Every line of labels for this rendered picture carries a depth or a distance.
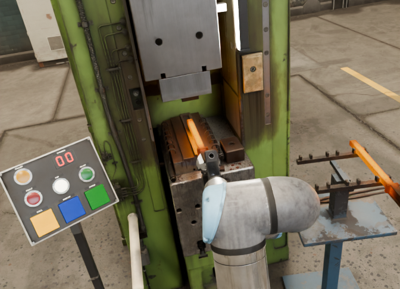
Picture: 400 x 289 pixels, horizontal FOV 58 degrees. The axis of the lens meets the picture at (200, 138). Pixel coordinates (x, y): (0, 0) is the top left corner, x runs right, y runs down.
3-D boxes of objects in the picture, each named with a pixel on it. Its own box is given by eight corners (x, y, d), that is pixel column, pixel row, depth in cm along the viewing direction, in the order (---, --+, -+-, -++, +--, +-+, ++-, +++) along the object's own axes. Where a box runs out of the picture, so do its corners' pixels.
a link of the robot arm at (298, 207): (328, 163, 72) (274, 210, 136) (265, 171, 72) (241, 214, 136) (343, 222, 68) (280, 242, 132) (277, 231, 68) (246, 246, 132)
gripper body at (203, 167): (200, 180, 145) (206, 199, 135) (197, 162, 141) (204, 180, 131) (218, 176, 146) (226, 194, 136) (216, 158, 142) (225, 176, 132)
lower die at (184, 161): (219, 165, 163) (218, 149, 158) (175, 175, 160) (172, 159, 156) (200, 124, 198) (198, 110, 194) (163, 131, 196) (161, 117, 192)
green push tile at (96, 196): (111, 201, 139) (102, 183, 139) (92, 210, 136) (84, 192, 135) (110, 200, 141) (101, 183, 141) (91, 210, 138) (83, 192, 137)
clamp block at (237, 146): (245, 160, 164) (244, 148, 161) (227, 164, 163) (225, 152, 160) (237, 147, 174) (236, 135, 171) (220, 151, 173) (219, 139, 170)
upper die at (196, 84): (212, 93, 145) (209, 70, 140) (162, 102, 142) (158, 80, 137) (191, 62, 181) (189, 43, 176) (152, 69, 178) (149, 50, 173)
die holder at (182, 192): (258, 239, 182) (255, 166, 159) (184, 257, 177) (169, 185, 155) (227, 176, 230) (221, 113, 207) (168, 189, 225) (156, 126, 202)
